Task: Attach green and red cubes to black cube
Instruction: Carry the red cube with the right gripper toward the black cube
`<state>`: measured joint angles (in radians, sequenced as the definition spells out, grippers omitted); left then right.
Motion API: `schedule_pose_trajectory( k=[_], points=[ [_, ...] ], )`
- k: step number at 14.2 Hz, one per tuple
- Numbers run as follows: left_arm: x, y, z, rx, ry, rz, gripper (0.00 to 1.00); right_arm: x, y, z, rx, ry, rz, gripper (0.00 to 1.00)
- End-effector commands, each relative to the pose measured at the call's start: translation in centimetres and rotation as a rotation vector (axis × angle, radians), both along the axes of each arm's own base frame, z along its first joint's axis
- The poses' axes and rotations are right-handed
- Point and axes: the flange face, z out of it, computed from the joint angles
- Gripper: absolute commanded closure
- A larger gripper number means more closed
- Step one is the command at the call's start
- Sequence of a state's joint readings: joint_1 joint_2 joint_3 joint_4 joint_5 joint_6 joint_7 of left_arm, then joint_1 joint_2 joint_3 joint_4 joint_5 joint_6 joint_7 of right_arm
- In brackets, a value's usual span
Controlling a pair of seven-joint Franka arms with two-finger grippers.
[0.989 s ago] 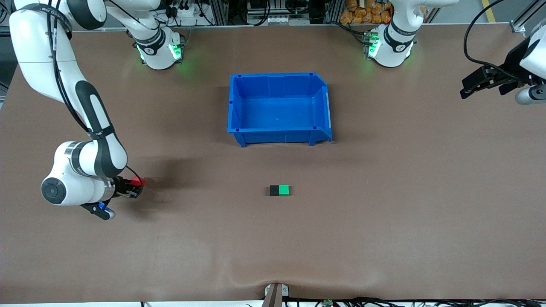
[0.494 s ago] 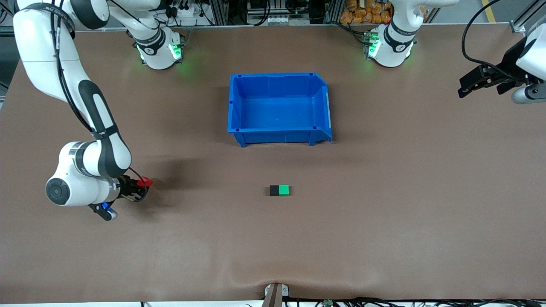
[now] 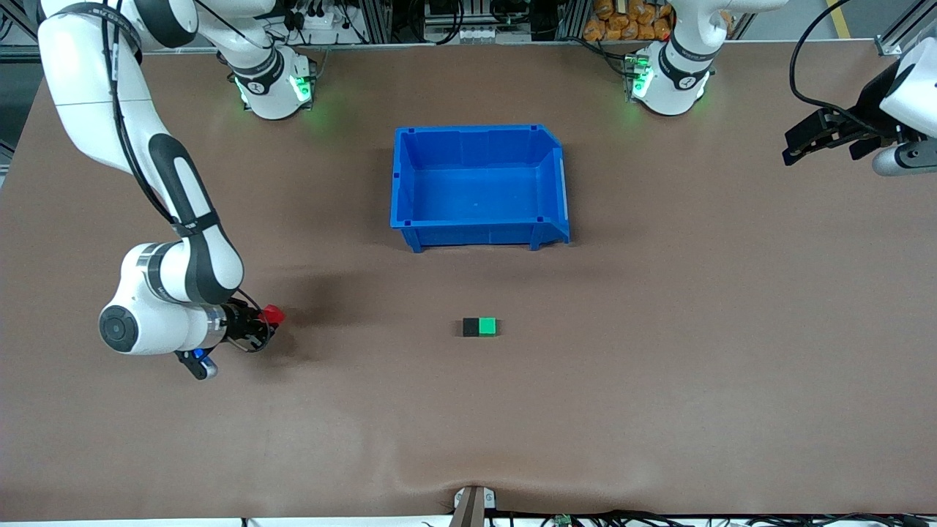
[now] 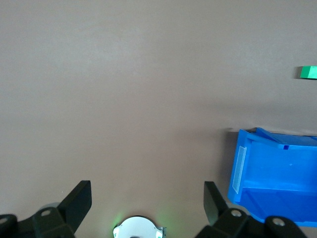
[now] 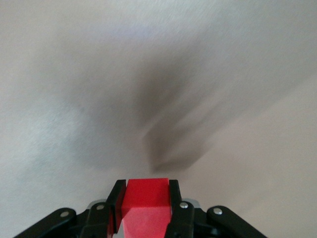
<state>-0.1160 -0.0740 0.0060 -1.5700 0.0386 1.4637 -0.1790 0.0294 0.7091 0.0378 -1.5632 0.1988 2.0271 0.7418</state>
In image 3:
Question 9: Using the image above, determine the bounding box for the brown table mat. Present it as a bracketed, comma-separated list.
[0, 40, 937, 522]

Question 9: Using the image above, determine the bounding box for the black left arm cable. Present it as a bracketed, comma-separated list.
[788, 0, 908, 136]

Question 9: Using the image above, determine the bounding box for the aluminium frame strut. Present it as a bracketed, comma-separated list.
[0, 0, 42, 70]
[357, 0, 394, 45]
[558, 0, 591, 41]
[875, 0, 937, 58]

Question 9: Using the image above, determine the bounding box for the blue plastic storage bin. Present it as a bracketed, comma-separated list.
[390, 124, 571, 254]

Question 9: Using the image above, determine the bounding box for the brown camera mount bar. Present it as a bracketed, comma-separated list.
[448, 485, 499, 527]

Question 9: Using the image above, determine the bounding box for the black equipment with cables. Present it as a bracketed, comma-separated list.
[423, 0, 531, 46]

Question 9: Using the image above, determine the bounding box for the pile of orange items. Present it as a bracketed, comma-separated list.
[583, 0, 674, 42]

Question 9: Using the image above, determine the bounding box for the white power strip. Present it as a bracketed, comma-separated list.
[289, 6, 339, 31]

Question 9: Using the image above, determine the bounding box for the black cable bundle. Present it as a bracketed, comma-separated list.
[483, 509, 937, 527]

